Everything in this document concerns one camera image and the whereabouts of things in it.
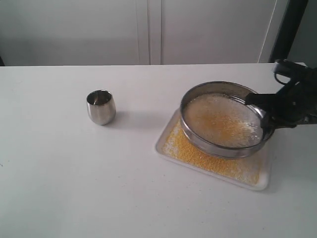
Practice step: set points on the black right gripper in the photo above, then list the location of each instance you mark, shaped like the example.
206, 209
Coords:
294, 104

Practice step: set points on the round steel mesh sieve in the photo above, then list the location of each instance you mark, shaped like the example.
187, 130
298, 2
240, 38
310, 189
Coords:
234, 91

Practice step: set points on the stainless steel cup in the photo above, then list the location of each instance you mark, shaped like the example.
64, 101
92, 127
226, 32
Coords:
101, 107

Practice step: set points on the yellow and white grains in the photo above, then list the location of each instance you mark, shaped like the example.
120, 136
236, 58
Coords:
223, 121

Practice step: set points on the clear plastic tray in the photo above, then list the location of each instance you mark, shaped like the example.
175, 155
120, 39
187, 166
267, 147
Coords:
264, 153

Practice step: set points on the sieved yellow millet grains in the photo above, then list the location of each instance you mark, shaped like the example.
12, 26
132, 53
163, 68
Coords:
246, 170

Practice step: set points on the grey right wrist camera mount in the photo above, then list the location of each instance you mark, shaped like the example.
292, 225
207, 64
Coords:
288, 69

